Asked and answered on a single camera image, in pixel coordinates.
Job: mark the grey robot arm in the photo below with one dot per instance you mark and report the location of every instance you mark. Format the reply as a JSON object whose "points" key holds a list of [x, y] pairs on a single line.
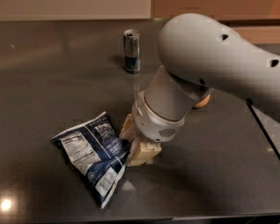
{"points": [[199, 55]]}

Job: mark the orange fruit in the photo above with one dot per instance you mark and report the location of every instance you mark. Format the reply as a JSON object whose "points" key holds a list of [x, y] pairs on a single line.
{"points": [[203, 102]]}

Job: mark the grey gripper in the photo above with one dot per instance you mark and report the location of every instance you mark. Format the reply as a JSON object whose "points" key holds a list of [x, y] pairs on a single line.
{"points": [[153, 125]]}

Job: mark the grey side table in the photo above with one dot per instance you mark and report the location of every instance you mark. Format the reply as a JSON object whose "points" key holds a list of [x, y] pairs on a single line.
{"points": [[269, 127]]}

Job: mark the blue chip bag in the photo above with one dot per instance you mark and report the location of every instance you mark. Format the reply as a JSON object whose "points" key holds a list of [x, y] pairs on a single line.
{"points": [[97, 154]]}

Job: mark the redbull can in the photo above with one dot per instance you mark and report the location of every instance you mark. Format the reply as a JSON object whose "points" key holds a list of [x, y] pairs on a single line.
{"points": [[131, 43]]}

